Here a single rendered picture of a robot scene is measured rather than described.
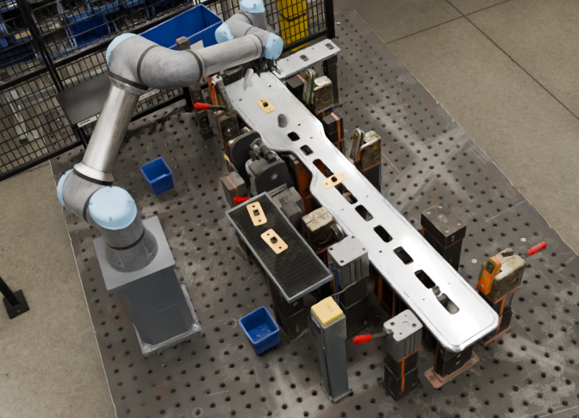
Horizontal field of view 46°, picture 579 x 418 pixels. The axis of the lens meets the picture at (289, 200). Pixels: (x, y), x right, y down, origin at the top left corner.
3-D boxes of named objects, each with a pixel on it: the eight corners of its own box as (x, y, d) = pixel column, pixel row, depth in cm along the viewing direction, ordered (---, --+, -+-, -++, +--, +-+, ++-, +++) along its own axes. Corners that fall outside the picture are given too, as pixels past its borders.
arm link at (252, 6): (232, 3, 216) (249, -10, 220) (237, 32, 224) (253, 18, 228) (251, 10, 212) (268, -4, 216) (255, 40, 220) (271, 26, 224)
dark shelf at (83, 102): (279, 39, 279) (278, 33, 277) (74, 130, 255) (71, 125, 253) (253, 15, 292) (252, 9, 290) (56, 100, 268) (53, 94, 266)
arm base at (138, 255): (114, 279, 195) (103, 259, 188) (102, 242, 205) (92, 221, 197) (164, 260, 198) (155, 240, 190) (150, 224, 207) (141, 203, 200)
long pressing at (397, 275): (513, 318, 186) (513, 315, 185) (448, 359, 180) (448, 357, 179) (266, 68, 269) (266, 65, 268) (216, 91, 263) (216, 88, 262)
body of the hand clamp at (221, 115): (251, 179, 270) (236, 114, 244) (235, 187, 268) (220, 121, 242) (243, 171, 274) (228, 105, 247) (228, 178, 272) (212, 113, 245)
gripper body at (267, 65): (258, 79, 233) (254, 51, 224) (247, 66, 238) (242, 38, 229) (278, 71, 235) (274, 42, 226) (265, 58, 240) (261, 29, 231)
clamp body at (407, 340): (424, 388, 206) (431, 327, 179) (395, 407, 203) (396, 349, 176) (405, 364, 212) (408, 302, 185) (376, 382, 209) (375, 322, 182)
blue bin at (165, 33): (229, 46, 274) (223, 20, 264) (164, 81, 264) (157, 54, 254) (208, 30, 283) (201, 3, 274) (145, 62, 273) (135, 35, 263)
